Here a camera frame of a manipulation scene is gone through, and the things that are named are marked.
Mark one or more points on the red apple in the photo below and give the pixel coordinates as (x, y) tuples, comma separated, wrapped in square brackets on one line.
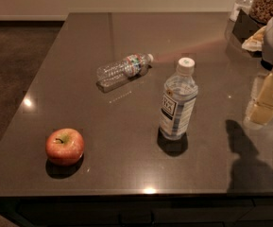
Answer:
[(64, 147)]

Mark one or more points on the clear bottle in background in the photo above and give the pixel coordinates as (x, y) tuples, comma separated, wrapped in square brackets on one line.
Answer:
[(239, 5)]

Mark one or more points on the blue labelled plastic water bottle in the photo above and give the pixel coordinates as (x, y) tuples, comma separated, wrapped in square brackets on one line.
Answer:
[(178, 100)]

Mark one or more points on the clear plastic bottle lying down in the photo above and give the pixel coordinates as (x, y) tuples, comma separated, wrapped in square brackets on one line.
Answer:
[(127, 68)]

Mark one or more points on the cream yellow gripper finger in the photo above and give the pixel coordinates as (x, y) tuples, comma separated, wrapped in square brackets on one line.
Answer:
[(260, 107)]

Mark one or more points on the pale snack packet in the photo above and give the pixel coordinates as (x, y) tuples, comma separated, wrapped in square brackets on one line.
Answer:
[(254, 43)]

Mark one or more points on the black snack holder box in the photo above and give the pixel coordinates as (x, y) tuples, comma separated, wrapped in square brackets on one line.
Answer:
[(245, 27)]

